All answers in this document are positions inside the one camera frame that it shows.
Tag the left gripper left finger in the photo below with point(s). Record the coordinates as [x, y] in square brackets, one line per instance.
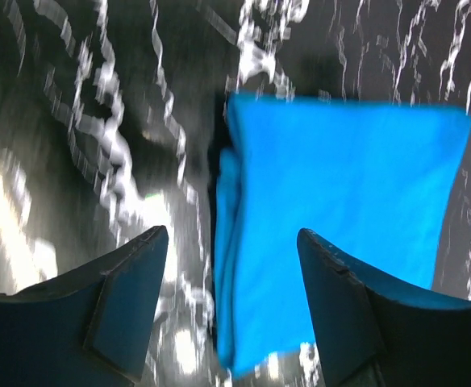
[90, 326]

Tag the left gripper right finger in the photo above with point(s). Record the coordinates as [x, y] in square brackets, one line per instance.
[373, 329]

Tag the blue t shirt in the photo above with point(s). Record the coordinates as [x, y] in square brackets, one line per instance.
[372, 178]

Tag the black marbled table mat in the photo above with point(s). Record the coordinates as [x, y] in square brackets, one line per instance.
[111, 120]

